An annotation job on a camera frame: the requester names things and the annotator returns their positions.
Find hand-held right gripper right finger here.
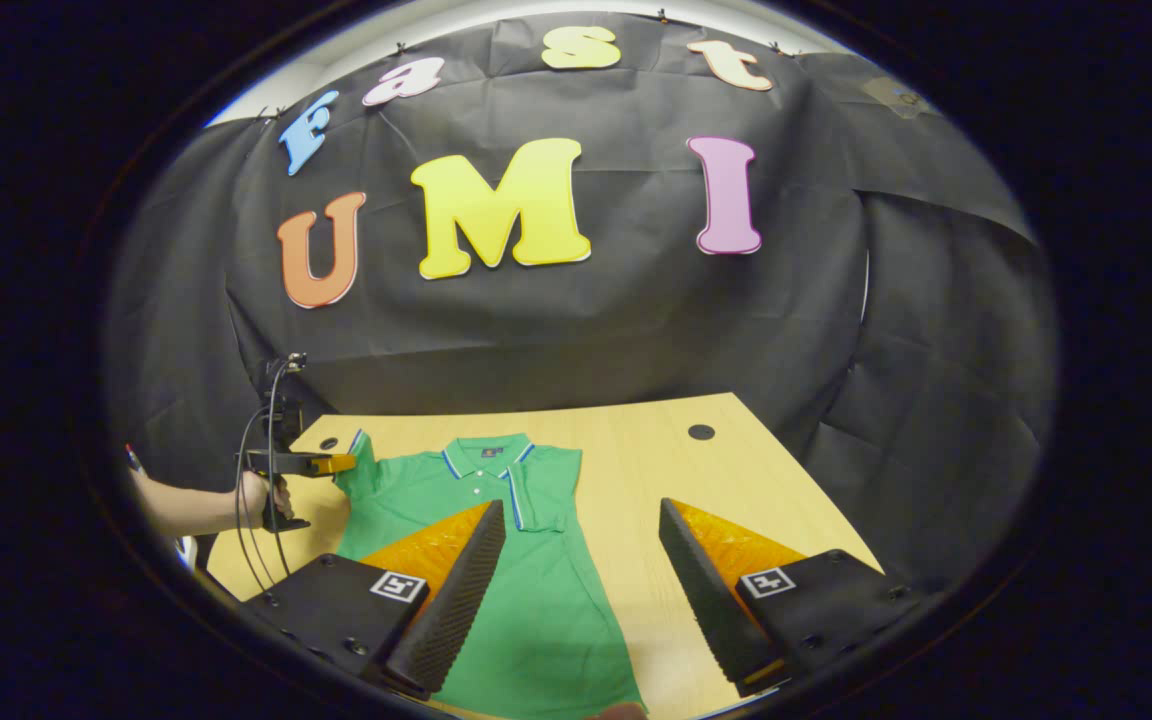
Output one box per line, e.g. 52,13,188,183
658,497,922,699

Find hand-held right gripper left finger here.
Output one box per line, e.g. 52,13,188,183
236,498,507,701

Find green T-shirt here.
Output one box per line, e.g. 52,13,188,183
334,430,647,719

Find black backdrop cloth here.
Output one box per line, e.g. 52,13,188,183
106,12,1062,591

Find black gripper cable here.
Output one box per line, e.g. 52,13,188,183
233,360,295,593

